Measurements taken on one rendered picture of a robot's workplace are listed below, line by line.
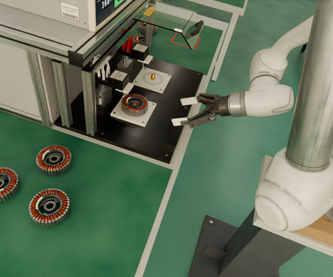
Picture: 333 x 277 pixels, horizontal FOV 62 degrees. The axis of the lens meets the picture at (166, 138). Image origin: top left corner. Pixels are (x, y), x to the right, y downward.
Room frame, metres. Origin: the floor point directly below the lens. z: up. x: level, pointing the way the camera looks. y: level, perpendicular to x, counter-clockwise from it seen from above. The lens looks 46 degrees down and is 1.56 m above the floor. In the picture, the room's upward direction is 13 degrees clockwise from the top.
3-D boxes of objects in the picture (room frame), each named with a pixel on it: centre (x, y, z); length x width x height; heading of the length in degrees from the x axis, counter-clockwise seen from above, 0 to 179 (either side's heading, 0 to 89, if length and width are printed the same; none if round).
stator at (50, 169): (0.54, 0.36, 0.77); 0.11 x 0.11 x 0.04
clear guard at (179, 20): (1.19, 0.13, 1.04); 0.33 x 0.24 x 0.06; 83
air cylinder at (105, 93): (0.89, 0.30, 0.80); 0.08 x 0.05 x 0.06; 173
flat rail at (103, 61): (1.01, 0.24, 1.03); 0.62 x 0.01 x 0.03; 173
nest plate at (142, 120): (0.88, 0.16, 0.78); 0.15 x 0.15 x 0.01; 83
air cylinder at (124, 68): (1.13, 0.27, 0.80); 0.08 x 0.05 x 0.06; 173
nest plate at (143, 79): (1.12, 0.13, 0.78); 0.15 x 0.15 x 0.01; 83
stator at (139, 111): (0.88, 0.16, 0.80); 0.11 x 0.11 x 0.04
